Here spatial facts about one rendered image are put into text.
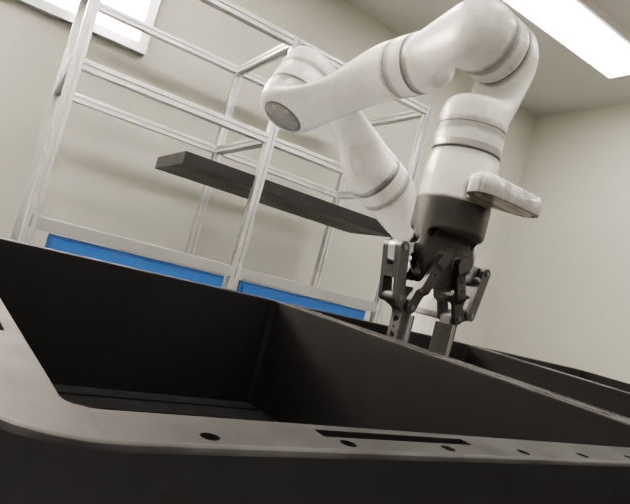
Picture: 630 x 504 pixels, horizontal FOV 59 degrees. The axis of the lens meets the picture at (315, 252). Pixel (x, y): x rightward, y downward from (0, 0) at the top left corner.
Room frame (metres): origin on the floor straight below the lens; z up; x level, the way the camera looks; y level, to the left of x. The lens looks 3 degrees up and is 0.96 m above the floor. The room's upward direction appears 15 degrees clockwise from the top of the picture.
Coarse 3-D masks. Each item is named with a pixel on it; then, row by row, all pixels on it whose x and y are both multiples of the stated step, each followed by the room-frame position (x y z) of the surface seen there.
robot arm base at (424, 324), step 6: (414, 312) 1.00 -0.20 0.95; (414, 318) 0.99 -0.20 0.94; (420, 318) 0.99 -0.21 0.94; (426, 318) 0.98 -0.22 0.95; (432, 318) 0.98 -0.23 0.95; (414, 324) 0.99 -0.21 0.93; (420, 324) 0.98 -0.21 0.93; (426, 324) 0.98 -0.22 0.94; (432, 324) 0.98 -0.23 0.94; (414, 330) 0.99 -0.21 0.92; (420, 330) 0.98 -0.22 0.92; (426, 330) 0.98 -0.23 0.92; (432, 330) 0.98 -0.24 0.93
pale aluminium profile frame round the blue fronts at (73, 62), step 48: (96, 0) 2.03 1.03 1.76; (192, 48) 2.87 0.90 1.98; (288, 48) 2.48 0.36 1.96; (48, 144) 2.01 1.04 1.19; (192, 144) 2.93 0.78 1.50; (240, 144) 2.72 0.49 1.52; (288, 144) 2.48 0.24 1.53; (336, 192) 3.42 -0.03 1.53; (192, 240) 3.00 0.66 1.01; (240, 240) 2.43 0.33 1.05
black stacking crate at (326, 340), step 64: (0, 256) 0.40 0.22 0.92; (64, 320) 0.44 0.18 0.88; (128, 320) 0.46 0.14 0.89; (192, 320) 0.50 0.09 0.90; (256, 320) 0.53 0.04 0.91; (64, 384) 0.44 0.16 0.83; (128, 384) 0.47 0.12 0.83; (192, 384) 0.51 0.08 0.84; (256, 384) 0.54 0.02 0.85; (320, 384) 0.46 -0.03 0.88; (384, 384) 0.41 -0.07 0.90; (448, 384) 0.36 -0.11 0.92
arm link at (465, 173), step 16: (432, 160) 0.54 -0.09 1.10; (448, 160) 0.53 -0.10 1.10; (464, 160) 0.52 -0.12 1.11; (480, 160) 0.52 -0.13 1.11; (496, 160) 0.53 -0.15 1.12; (432, 176) 0.54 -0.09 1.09; (448, 176) 0.52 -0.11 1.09; (464, 176) 0.52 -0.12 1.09; (480, 176) 0.48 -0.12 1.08; (496, 176) 0.48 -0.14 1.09; (432, 192) 0.53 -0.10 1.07; (448, 192) 0.52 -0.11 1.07; (464, 192) 0.52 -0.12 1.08; (480, 192) 0.48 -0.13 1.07; (496, 192) 0.48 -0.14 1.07; (512, 192) 0.49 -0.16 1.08; (528, 192) 0.51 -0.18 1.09; (496, 208) 0.53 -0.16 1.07; (512, 208) 0.51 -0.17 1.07; (528, 208) 0.51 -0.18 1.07
